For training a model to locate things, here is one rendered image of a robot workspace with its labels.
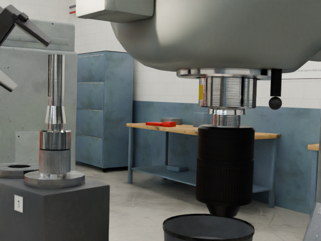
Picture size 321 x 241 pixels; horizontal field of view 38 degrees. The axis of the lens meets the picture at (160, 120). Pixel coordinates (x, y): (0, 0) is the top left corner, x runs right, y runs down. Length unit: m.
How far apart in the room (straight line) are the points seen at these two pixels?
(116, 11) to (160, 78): 7.16
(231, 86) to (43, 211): 0.36
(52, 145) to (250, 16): 0.45
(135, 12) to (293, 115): 5.31
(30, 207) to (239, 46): 0.44
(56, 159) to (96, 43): 8.66
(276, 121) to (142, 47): 5.42
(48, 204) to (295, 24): 0.43
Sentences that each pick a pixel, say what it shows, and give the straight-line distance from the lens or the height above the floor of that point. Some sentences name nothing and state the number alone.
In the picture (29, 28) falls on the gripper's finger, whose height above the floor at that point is 1.39.
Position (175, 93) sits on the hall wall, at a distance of 7.16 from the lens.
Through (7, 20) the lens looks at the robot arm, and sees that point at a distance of 0.76.
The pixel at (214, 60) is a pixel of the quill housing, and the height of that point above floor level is 1.31.
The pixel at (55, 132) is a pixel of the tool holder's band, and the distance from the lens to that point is 0.69.
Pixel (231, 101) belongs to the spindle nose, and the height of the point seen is 1.29.
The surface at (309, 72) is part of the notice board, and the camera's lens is 5.49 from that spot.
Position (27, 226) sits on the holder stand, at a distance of 0.68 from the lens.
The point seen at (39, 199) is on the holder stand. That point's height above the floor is 1.15.
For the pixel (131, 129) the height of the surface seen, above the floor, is 0.79.
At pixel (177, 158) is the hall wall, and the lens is 7.12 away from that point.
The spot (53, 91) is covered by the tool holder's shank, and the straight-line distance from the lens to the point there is 0.70.
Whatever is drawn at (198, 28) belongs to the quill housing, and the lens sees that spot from 0.30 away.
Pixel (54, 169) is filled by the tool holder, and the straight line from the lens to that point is 0.70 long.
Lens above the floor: 1.29
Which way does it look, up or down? 3 degrees down
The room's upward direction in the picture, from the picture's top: 2 degrees clockwise
